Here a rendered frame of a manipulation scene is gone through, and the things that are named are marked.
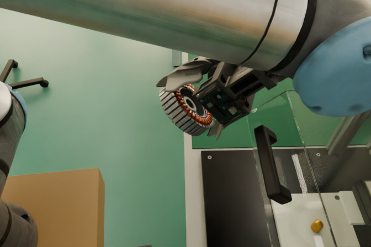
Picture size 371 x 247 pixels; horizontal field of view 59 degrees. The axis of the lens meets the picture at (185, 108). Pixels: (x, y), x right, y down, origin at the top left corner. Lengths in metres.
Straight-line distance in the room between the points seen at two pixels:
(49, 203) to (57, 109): 1.35
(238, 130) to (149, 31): 0.68
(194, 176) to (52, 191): 0.31
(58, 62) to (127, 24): 2.15
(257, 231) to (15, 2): 0.62
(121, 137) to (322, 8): 1.63
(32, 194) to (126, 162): 1.01
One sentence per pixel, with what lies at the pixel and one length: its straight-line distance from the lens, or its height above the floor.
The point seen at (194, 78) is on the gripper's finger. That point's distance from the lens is 0.52.
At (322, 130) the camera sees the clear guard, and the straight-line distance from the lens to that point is 0.50.
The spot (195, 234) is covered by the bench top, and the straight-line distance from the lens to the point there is 0.73.
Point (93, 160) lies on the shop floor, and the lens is 1.75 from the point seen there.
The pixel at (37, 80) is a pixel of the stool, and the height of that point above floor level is 0.07.
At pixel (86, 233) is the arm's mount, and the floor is 0.82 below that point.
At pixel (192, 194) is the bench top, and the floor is 0.75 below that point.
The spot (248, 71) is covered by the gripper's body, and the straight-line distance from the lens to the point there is 0.43.
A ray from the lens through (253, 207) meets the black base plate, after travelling 0.74.
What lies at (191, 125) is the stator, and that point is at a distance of 0.55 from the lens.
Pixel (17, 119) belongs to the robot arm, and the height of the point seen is 1.01.
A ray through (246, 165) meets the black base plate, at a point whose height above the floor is 0.77.
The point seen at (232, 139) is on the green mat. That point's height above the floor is 0.75.
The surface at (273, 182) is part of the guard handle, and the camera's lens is 0.43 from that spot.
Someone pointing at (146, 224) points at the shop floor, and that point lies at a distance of 1.55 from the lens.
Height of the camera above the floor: 1.43
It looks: 49 degrees down
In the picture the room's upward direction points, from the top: straight up
